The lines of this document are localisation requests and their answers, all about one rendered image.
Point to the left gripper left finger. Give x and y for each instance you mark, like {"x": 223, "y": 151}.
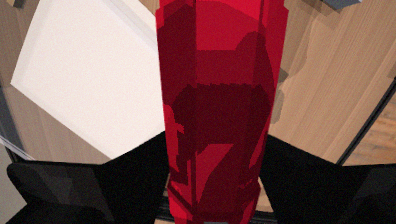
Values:
{"x": 126, "y": 190}

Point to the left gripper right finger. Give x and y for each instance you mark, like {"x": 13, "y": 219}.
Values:
{"x": 305, "y": 189}

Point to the grey block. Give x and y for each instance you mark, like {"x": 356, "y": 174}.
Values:
{"x": 342, "y": 3}

